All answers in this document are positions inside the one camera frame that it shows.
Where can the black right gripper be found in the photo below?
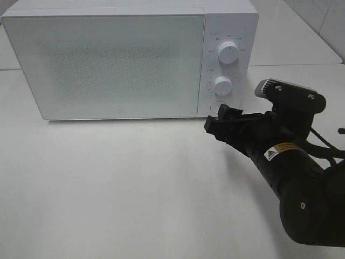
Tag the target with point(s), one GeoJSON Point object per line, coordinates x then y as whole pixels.
{"type": "Point", "coordinates": [285, 165]}

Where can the round white door release button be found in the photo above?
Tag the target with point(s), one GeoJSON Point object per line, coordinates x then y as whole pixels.
{"type": "Point", "coordinates": [214, 107]}

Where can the white timer knob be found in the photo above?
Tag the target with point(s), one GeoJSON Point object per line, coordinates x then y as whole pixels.
{"type": "Point", "coordinates": [223, 86]}

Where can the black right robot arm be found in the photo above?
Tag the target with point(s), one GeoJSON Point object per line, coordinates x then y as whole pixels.
{"type": "Point", "coordinates": [311, 221]}

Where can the white microwave oven body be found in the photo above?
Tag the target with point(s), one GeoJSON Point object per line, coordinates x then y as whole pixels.
{"type": "Point", "coordinates": [223, 20]}

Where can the white upper power knob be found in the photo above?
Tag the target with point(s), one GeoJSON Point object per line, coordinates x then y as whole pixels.
{"type": "Point", "coordinates": [228, 51]}

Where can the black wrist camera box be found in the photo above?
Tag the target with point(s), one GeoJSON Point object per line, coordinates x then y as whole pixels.
{"type": "Point", "coordinates": [288, 95]}

